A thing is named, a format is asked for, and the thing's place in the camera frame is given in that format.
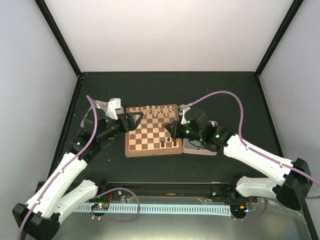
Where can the black frame post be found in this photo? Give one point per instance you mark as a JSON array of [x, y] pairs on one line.
[[283, 27], [46, 13]]

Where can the left black frame post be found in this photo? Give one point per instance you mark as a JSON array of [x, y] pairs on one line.
[[46, 13]]

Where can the pink metal tin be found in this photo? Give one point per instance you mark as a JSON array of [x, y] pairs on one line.
[[192, 143]]

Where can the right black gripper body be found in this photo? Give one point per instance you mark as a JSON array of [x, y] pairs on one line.
[[192, 135]]

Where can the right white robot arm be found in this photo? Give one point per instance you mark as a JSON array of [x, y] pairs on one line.
[[287, 181]]

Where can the right circuit board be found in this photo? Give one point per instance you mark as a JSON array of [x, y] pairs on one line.
[[242, 208]]

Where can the left circuit board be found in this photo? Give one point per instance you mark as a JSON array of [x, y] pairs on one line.
[[100, 207]]

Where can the circuit board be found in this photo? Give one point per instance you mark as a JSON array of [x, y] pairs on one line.
[[100, 207], [242, 208]]

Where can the gold metal tin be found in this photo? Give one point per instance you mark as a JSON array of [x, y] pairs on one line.
[[102, 119]]

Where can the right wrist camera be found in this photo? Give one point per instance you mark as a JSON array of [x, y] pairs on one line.
[[182, 110]]

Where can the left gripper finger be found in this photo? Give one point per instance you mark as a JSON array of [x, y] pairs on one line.
[[133, 124], [134, 117]]

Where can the white slotted cable duct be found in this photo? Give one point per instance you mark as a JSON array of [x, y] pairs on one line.
[[167, 209]]

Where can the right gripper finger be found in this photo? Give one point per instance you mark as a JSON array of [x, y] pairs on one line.
[[175, 134], [171, 127]]

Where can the right black frame post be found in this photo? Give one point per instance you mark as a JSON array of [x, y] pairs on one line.
[[283, 27]]

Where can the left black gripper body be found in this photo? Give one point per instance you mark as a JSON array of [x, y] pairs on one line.
[[123, 128]]

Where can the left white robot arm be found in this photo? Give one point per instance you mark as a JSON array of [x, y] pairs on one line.
[[42, 215]]

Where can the wooden chess board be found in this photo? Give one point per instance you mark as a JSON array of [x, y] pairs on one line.
[[146, 139]]

